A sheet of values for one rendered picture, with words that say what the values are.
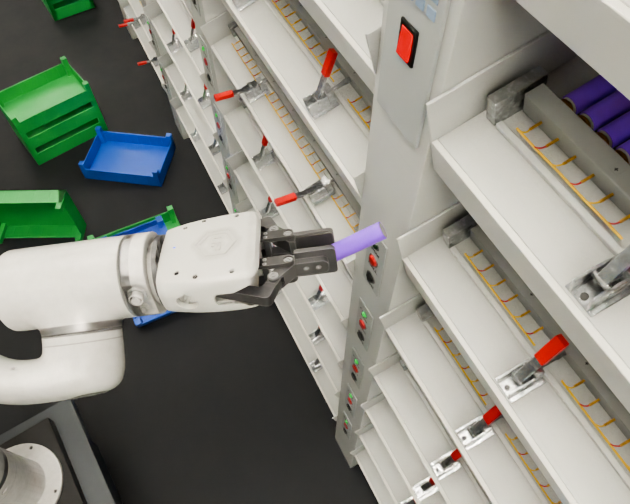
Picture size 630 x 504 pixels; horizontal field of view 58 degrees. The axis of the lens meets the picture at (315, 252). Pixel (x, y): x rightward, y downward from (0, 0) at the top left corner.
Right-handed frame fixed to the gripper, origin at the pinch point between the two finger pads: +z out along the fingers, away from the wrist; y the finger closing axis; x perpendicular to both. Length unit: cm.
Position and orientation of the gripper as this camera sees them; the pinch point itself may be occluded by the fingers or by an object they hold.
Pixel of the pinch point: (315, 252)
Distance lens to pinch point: 56.5
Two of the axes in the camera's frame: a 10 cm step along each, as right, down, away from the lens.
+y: -0.5, -6.6, 7.5
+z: 9.9, -1.3, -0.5
